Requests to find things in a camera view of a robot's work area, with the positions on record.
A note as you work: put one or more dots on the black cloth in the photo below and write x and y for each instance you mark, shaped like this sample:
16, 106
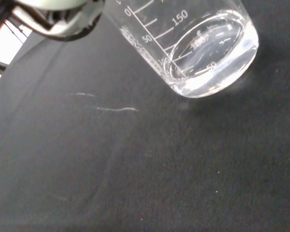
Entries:
145, 157

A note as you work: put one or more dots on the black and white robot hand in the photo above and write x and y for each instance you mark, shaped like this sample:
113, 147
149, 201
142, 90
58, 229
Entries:
62, 21

